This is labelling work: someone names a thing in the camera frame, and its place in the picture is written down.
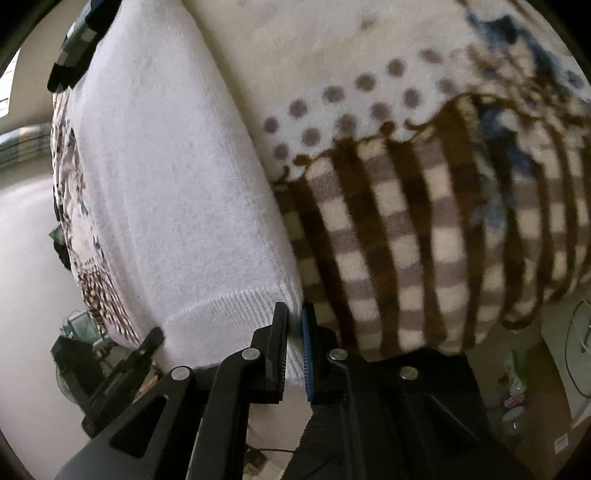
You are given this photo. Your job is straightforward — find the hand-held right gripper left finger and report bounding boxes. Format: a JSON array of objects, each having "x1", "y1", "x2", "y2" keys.
[{"x1": 54, "y1": 302, "x2": 290, "y2": 480}]

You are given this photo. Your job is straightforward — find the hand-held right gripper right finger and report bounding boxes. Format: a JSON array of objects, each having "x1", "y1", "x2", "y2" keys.
[{"x1": 301, "y1": 303, "x2": 532, "y2": 480}]

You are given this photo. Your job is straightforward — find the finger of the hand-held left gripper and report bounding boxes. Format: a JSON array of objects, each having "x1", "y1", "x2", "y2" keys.
[{"x1": 47, "y1": 0, "x2": 122, "y2": 92}]

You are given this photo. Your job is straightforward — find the white knit garment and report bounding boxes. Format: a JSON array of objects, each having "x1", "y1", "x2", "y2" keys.
[{"x1": 69, "y1": 0, "x2": 305, "y2": 384}]

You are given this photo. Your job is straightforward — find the black folding stand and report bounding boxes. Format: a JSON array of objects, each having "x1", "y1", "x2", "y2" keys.
[{"x1": 51, "y1": 327, "x2": 166, "y2": 439}]

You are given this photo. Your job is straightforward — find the printed plaid dotted blanket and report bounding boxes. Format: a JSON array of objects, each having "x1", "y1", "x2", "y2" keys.
[{"x1": 50, "y1": 0, "x2": 591, "y2": 363}]

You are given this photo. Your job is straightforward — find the clear glass jar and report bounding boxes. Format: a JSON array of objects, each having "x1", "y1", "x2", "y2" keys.
[{"x1": 64, "y1": 310, "x2": 99, "y2": 344}]

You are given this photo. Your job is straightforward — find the clear plastic bottle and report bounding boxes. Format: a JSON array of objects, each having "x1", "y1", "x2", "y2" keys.
[{"x1": 499, "y1": 348, "x2": 528, "y2": 418}]

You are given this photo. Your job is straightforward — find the black cable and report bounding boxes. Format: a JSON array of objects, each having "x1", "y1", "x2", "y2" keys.
[{"x1": 247, "y1": 445, "x2": 301, "y2": 457}]

